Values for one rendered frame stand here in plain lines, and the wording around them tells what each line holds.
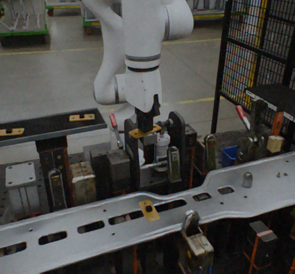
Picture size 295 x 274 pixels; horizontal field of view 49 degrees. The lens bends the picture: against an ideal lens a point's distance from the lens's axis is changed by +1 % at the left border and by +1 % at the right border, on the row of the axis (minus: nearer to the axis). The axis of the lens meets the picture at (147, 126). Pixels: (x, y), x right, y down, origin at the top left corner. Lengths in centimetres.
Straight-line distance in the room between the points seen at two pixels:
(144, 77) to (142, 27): 11
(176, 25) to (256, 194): 60
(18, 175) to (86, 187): 19
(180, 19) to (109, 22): 47
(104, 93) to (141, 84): 53
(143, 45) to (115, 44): 48
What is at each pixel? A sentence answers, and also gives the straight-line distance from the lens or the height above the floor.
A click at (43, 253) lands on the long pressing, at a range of 91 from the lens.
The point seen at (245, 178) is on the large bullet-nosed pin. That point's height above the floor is 103.
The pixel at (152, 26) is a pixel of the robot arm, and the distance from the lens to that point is 71.
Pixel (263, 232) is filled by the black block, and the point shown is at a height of 99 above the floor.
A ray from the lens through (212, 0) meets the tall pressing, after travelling 887.
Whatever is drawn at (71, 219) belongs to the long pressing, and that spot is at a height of 100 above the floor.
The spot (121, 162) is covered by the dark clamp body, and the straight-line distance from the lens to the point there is 103.
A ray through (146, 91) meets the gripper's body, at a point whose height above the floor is 139.
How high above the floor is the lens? 167
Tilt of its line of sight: 29 degrees down
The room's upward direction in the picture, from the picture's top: straight up
